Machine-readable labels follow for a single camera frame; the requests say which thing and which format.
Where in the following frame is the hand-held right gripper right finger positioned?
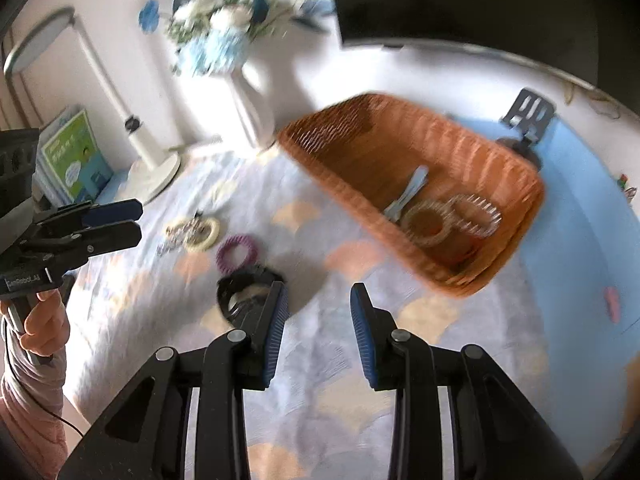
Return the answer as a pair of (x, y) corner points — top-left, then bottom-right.
(350, 282), (583, 480)

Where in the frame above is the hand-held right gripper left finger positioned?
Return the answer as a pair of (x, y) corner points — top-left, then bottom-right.
(59, 282), (291, 480)

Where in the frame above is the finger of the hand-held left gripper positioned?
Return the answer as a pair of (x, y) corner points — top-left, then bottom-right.
(20, 220), (143, 267)
(35, 198), (144, 229)

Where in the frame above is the dangling earring with black bead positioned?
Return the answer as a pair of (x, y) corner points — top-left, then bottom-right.
(156, 212), (201, 257)

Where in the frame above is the purple spiral hair tie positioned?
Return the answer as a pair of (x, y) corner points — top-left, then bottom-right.
(216, 232), (257, 275)

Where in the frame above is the cream ring bracelet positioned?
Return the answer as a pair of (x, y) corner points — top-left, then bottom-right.
(182, 216), (221, 251)

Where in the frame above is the brown wicker basket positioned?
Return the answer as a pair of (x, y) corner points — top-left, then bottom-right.
(276, 91), (546, 301)

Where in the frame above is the person's left forearm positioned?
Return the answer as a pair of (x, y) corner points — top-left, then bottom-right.
(0, 320), (69, 480)

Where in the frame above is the person's left hand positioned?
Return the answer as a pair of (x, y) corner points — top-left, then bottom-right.
(21, 289), (72, 357)

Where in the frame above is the pale blue book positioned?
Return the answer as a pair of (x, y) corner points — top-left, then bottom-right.
(32, 104), (83, 201)

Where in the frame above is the green book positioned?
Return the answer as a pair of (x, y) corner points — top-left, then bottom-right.
(40, 109), (115, 204)

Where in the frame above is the white desk lamp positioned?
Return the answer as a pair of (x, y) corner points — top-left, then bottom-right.
(2, 6), (182, 207)

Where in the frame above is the light blue hair clip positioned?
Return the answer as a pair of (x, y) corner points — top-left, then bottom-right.
(384, 165), (431, 223)

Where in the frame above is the clear claw hair clip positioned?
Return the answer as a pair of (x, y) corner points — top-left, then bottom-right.
(447, 194), (502, 239)

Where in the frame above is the white vase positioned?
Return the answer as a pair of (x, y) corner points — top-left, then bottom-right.
(222, 62), (277, 149)

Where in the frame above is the blue and white flower bouquet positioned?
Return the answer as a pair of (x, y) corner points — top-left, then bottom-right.
(137, 0), (336, 79)

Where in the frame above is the light blue mat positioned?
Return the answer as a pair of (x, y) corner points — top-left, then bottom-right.
(450, 115), (640, 456)

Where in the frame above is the metal phone stand wooden base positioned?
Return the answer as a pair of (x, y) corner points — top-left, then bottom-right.
(500, 88), (557, 171)

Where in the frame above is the black monitor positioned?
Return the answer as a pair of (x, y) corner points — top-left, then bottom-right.
(325, 0), (501, 52)

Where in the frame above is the woven beige bracelet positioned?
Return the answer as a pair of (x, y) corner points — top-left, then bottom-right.
(402, 199), (458, 249)

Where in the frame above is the black cable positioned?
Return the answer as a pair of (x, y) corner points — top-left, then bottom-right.
(0, 310), (85, 436)

